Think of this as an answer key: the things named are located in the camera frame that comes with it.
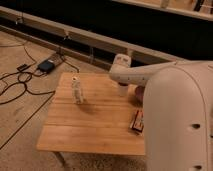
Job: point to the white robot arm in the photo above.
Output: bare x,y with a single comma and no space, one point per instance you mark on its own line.
178,110

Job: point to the white ceramic cup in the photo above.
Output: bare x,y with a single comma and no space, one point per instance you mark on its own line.
122,91

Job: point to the wooden table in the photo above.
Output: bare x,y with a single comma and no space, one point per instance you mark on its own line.
101,124

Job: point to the orange snack packet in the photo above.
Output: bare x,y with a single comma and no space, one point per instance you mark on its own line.
137,122

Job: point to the black power adapter box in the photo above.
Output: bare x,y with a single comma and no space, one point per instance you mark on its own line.
46,66

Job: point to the metal table leg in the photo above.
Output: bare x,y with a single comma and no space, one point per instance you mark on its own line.
60,158

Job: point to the small black floor device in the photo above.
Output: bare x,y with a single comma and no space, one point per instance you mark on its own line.
22,67

